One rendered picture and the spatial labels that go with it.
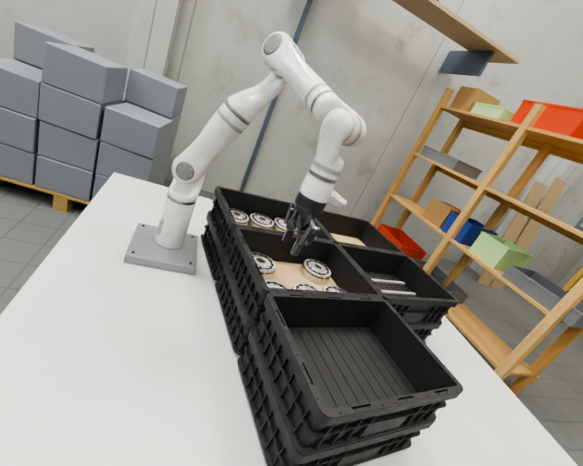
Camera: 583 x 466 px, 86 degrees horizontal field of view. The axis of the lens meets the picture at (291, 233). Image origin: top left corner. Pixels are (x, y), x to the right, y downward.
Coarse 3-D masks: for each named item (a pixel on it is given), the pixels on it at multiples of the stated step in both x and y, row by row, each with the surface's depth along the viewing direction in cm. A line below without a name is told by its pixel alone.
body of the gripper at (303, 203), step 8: (296, 200) 76; (304, 200) 74; (312, 200) 73; (296, 208) 80; (304, 208) 74; (312, 208) 74; (320, 208) 75; (304, 216) 76; (312, 216) 75; (296, 224) 79; (304, 224) 76
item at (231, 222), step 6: (216, 192) 115; (240, 192) 121; (246, 192) 124; (222, 198) 109; (264, 198) 127; (270, 198) 129; (222, 204) 106; (222, 210) 106; (228, 210) 102; (228, 216) 100; (228, 222) 99; (234, 222) 96; (234, 228) 96; (258, 228) 99; (264, 228) 101; (294, 234) 107; (324, 234) 119; (330, 240) 115
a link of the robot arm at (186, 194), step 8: (176, 184) 101; (184, 184) 101; (192, 184) 102; (200, 184) 103; (168, 192) 99; (176, 192) 98; (184, 192) 99; (192, 192) 101; (176, 200) 98; (184, 200) 99; (192, 200) 101
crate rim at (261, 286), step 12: (240, 228) 94; (252, 228) 97; (240, 240) 89; (324, 240) 112; (252, 264) 79; (252, 276) 78; (264, 288) 73; (276, 288) 74; (288, 288) 76; (372, 288) 95
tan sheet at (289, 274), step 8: (280, 264) 106; (288, 264) 108; (296, 264) 110; (280, 272) 101; (288, 272) 103; (296, 272) 105; (280, 280) 97; (288, 280) 99; (296, 280) 101; (304, 280) 103; (328, 280) 109; (320, 288) 102
